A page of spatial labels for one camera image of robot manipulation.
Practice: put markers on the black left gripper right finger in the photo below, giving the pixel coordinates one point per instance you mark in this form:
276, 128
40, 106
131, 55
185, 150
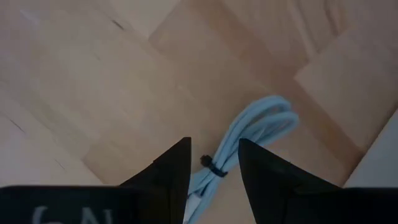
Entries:
273, 186

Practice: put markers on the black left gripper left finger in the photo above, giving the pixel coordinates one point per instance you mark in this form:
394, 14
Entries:
168, 186

